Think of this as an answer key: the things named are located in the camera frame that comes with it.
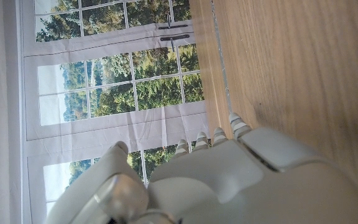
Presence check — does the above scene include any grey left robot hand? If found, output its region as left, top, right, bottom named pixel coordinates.
left=44, top=112, right=358, bottom=224

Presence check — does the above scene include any grey tape outline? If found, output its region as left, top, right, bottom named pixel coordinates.
left=209, top=0, right=233, bottom=114

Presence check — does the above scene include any printed window forest backdrop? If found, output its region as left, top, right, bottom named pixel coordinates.
left=0, top=0, right=213, bottom=224

